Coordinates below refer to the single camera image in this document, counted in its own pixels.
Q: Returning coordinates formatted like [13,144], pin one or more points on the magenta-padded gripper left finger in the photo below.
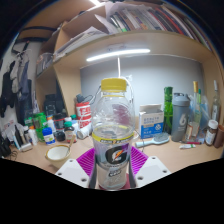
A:
[70,170]

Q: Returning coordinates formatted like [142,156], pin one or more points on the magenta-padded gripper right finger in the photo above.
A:
[151,168]

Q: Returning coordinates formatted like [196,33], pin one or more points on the clear yellow-capped drink bottle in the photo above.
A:
[113,136]

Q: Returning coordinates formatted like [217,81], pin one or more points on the cream ceramic cup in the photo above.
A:
[56,155]

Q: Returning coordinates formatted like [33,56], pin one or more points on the light blue hairbrush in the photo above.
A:
[156,138]

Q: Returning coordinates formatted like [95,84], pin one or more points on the dark bottle with green cap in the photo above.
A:
[69,133]

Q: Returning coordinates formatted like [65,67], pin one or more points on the white bottle with blue label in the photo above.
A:
[49,137]

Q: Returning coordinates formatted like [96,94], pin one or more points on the white and green tube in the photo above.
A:
[187,146]

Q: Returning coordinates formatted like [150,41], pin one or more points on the white and blue box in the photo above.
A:
[150,123]

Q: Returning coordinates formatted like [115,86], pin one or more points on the small white bottle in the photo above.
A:
[33,136]

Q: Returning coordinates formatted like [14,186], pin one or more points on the grey shaker bottle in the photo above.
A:
[180,120]

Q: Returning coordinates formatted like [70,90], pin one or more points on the green plastic container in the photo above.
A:
[39,121]

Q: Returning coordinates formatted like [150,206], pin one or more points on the red and white can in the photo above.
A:
[83,111]

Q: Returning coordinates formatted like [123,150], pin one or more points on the tall green bottle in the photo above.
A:
[167,110]

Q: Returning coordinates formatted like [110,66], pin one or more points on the black appliance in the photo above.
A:
[51,105]

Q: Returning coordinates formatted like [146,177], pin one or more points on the brown jar with white lid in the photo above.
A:
[211,133]

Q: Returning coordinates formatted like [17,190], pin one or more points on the brown mug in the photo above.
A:
[219,136]

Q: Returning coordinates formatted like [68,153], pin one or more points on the clear bottle with yellow neck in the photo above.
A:
[195,100]

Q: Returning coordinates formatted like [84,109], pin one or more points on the tall clear glass bottle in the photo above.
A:
[215,106]

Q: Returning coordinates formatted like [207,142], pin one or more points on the blue-grey hanging garment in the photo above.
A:
[25,93]

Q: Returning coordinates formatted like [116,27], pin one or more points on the black hanging garment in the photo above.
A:
[6,90]

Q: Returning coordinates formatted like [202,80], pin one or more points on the white under-shelf light bar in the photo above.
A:
[118,54]

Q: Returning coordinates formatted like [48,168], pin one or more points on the wooden shelf unit with books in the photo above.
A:
[140,41]

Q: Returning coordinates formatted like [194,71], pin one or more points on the white ceiling light tube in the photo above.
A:
[95,2]

